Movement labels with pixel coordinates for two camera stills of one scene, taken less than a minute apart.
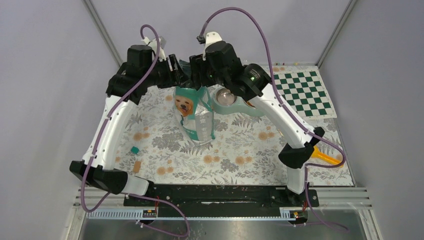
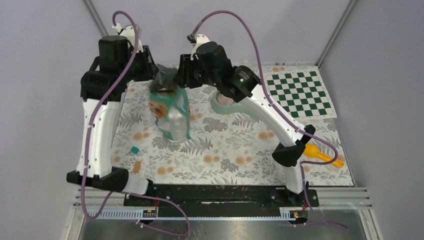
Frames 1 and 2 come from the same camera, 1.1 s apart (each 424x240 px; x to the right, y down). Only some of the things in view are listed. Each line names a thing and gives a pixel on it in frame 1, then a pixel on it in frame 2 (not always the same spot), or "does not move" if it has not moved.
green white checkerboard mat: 304,91 does not move
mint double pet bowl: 224,101 does not move
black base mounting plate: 222,198 does not move
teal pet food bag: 194,112 → 169,105
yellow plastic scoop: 319,155 does not move
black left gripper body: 164,77 → 143,69
